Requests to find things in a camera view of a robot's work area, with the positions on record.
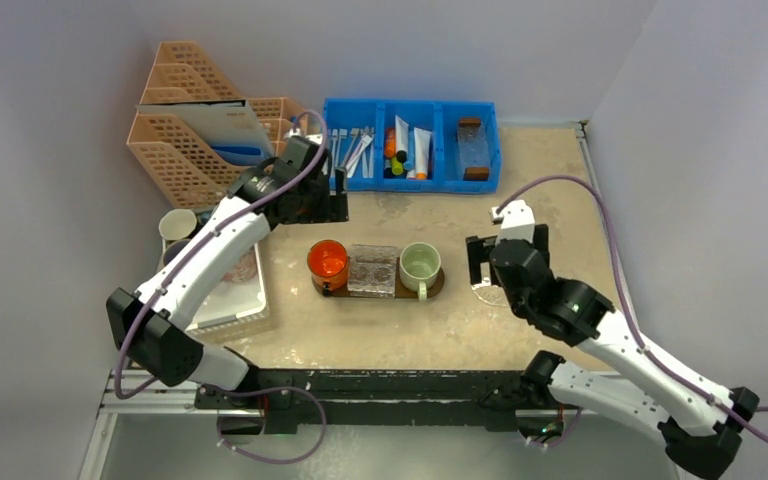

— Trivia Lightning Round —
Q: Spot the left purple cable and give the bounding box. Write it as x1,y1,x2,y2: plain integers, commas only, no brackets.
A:
113,109,330,465

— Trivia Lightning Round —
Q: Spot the white plastic cup bin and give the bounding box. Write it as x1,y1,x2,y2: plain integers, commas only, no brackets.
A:
158,208,269,335

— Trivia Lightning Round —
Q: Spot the brown wooden oval tray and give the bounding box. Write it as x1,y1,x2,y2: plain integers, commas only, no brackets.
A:
306,252,420,300

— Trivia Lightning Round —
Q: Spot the black aluminium base frame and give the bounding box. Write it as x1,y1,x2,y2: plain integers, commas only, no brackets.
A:
99,367,624,439

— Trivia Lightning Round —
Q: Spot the peach plastic desk organizer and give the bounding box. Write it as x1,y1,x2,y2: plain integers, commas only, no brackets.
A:
127,40,304,208

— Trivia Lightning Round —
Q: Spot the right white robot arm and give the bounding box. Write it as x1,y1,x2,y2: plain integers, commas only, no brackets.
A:
465,224,759,479

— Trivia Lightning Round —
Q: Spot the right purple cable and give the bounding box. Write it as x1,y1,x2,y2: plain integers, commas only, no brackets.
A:
496,174,768,464

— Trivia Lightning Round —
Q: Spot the cream ceramic mug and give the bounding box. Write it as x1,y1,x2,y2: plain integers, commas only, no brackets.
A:
157,209,198,242

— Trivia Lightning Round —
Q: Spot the orange small tube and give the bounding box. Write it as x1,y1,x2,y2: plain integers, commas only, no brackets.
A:
383,127,397,159

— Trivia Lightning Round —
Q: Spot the blue plastic compartment bin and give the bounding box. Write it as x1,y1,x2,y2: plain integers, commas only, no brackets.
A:
322,98,503,195

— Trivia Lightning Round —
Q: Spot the light green ceramic mug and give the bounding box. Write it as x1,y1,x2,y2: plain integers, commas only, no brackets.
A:
399,242,442,302

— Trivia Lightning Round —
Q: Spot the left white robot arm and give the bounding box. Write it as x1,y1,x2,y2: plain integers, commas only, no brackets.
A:
105,136,348,409

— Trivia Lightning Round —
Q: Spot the orange translucent cup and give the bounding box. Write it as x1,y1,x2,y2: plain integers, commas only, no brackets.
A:
306,239,350,295

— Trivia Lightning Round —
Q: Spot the purple cable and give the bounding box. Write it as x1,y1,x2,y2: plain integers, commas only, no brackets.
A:
496,174,768,464
113,109,330,465

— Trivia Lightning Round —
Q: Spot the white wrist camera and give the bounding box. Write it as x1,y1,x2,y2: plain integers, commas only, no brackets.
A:
284,117,323,145
490,199,536,244

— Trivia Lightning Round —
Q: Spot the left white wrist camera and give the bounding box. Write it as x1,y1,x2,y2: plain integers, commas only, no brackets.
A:
284,117,323,145

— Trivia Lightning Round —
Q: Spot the yellow green small tube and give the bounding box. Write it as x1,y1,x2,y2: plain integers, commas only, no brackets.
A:
389,156,405,177

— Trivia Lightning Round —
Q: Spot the clear glass toothbrush holder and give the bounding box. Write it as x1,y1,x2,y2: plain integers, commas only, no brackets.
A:
347,244,399,298

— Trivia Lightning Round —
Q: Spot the purple ceramic mug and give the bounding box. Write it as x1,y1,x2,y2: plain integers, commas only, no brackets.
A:
161,239,190,266

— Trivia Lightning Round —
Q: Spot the brown wooden block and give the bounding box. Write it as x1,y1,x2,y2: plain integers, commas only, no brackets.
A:
463,167,491,182

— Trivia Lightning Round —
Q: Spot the white paper folder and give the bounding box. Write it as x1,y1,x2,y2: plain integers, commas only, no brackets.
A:
137,100,275,166

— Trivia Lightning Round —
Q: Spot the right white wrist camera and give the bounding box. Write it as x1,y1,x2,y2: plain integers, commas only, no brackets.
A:
490,199,536,244

